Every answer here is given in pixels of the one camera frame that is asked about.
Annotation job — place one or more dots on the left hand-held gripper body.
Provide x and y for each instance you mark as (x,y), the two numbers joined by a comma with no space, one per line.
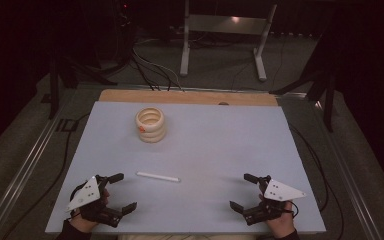
(86,194)

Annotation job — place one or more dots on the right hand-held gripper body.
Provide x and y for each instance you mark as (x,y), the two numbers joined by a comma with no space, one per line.
(280,193)

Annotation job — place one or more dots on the white straw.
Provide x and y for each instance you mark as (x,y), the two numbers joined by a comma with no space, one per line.
(158,176)

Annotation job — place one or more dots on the cream ringed cup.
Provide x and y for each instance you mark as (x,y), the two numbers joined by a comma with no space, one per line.
(150,125)

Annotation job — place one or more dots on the person's right hand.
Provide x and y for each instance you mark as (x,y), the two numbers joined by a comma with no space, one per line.
(282,224)

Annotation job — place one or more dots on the person's left hand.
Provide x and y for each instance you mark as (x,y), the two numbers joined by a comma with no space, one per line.
(84,225)

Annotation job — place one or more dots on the wooden board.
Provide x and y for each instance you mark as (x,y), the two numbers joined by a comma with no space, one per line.
(183,97)

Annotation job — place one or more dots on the black stand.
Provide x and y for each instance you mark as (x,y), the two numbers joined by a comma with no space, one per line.
(55,83)
(326,93)

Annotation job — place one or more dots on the dark equipment rack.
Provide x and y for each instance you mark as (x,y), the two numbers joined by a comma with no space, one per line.
(124,30)

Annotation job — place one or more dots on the white metal stand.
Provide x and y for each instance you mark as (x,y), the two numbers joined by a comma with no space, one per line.
(226,25)

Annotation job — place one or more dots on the metal floor rail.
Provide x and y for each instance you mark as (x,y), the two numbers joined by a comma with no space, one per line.
(20,180)
(350,180)

